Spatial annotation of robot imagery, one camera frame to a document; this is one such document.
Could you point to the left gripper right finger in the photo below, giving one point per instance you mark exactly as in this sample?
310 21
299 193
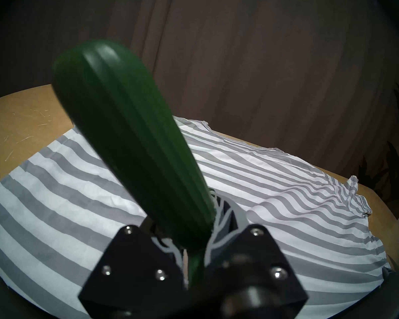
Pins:
252 255

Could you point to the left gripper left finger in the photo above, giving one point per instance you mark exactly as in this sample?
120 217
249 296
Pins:
133 271

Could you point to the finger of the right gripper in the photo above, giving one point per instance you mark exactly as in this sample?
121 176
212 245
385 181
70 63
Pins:
388 272

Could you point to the grey white striped t-shirt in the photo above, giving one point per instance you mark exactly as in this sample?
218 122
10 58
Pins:
286 222

